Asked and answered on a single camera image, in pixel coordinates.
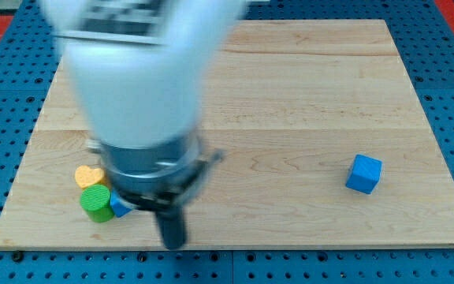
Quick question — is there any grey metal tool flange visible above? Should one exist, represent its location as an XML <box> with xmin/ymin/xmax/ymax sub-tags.
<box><xmin>86</xmin><ymin>132</ymin><xmax>224</xmax><ymax>211</ymax></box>

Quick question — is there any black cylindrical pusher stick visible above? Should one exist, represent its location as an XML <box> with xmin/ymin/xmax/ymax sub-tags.
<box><xmin>155</xmin><ymin>207</ymin><xmax>187</xmax><ymax>250</ymax></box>

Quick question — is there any blue triangle block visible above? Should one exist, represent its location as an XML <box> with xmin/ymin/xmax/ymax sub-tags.
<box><xmin>110</xmin><ymin>190</ymin><xmax>132</xmax><ymax>218</ymax></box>

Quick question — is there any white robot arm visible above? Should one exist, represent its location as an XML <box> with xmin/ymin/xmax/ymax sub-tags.
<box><xmin>39</xmin><ymin>0</ymin><xmax>247</xmax><ymax>250</ymax></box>

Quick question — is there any green cylinder block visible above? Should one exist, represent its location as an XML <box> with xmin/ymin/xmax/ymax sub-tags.
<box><xmin>80</xmin><ymin>185</ymin><xmax>114</xmax><ymax>223</ymax></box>

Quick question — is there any yellow heart block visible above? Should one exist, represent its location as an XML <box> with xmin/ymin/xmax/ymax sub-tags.
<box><xmin>74</xmin><ymin>165</ymin><xmax>107</xmax><ymax>189</ymax></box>

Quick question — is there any wooden board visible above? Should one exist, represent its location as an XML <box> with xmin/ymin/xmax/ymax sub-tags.
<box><xmin>0</xmin><ymin>20</ymin><xmax>454</xmax><ymax>251</ymax></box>

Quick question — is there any blue cube block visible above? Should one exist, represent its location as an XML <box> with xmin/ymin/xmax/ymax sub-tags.
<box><xmin>345</xmin><ymin>154</ymin><xmax>383</xmax><ymax>195</ymax></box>

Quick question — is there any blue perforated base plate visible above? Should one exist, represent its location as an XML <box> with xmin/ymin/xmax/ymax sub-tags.
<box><xmin>0</xmin><ymin>1</ymin><xmax>454</xmax><ymax>283</ymax></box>

